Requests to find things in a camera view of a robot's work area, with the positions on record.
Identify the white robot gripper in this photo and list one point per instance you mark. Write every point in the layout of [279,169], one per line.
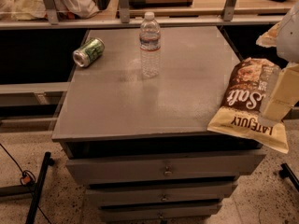
[290,36]

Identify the brown chip bag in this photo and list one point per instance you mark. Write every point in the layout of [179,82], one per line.
[239,112]

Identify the clear plastic water bottle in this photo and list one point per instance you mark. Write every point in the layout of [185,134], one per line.
[150,44]

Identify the white cloth bag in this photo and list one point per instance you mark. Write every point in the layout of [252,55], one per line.
[26,10]

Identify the black stand foot right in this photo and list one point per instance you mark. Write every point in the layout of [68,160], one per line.
[286,172]

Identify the top grey drawer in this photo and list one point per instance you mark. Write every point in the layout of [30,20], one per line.
[127,169]

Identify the grey drawer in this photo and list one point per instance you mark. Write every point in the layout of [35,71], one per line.
[160,211]
[127,169]
[167,193]

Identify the middle grey drawer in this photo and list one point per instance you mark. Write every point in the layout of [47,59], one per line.
[167,193]

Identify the grey drawer cabinet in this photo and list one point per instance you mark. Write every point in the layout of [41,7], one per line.
[111,110]

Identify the bottom grey drawer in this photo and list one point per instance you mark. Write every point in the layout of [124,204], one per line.
[160,211]

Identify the green soda can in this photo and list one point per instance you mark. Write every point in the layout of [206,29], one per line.
[87,53]

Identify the black stand leg left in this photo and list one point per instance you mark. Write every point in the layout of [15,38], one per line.
[34,190]

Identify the metal railing frame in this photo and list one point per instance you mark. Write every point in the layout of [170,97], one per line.
[201,12]

